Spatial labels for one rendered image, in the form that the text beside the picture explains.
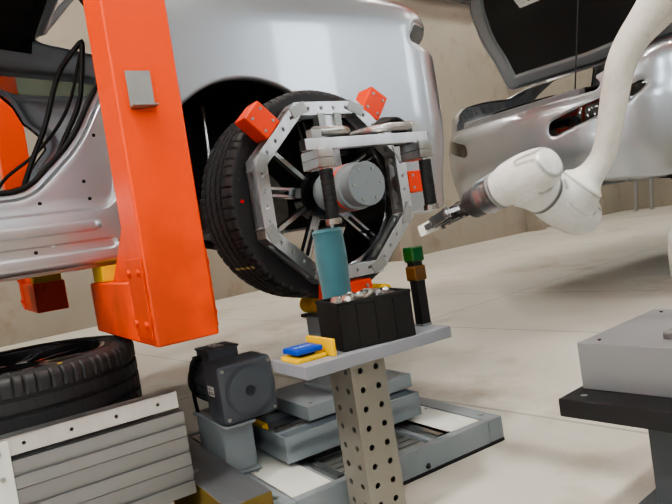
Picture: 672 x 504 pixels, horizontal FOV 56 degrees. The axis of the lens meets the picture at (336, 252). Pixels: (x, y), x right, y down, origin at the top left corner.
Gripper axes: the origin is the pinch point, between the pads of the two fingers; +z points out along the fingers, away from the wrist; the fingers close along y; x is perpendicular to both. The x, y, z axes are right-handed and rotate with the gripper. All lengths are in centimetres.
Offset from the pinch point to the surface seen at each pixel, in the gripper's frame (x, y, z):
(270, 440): 42, 33, 58
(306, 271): -1.1, 19.8, 33.0
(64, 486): 34, 92, 48
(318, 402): 36, 19, 49
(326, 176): -19.3, 23.7, 5.3
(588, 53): -137, -339, 106
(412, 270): 10.1, 9.1, 2.0
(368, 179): -19.5, 4.6, 11.4
